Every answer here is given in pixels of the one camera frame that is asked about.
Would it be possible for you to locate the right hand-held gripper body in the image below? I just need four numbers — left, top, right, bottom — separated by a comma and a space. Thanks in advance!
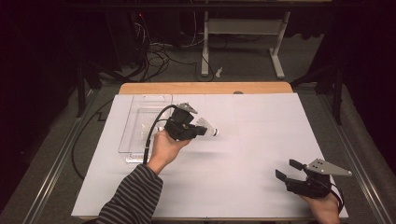
284, 158, 353, 199

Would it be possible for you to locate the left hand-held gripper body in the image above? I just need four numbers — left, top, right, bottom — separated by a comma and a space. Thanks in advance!
163, 102, 199, 143

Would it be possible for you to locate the clear plastic tray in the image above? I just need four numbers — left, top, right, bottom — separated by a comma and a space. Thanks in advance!
117, 93, 175, 164

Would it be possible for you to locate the person's right hand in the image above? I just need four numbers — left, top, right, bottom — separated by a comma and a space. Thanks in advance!
298, 192, 341, 224

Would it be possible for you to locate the person's left hand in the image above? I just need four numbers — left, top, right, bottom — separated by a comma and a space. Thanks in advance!
146, 130, 192, 175

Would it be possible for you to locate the white table cover sheet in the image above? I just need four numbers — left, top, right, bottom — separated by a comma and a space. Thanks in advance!
70, 92, 349, 219

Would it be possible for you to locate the black metal stand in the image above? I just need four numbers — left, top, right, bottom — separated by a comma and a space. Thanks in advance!
290, 62, 344, 126
76, 59, 104, 119

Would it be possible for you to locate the dark equipment box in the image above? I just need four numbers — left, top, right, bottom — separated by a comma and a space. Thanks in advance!
104, 10, 150, 71

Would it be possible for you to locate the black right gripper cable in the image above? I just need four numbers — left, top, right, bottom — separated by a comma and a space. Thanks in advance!
320, 178, 345, 214

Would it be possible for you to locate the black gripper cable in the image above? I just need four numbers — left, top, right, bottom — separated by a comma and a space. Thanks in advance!
320, 178, 345, 214
142, 104, 177, 166

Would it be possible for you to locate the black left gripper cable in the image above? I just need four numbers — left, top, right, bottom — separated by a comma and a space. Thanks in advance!
142, 104, 177, 166

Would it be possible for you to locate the aluminium floor rail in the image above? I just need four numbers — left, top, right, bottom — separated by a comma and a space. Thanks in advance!
21, 88, 102, 224
316, 91, 396, 224

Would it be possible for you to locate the tangle of floor cables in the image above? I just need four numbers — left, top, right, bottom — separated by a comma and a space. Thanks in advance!
134, 12, 216, 82

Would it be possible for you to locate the white metal desk frame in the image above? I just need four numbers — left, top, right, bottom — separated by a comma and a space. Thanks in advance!
200, 10, 287, 80

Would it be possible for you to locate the long black floor cable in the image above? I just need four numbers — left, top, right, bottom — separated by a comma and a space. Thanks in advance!
71, 98, 115, 181

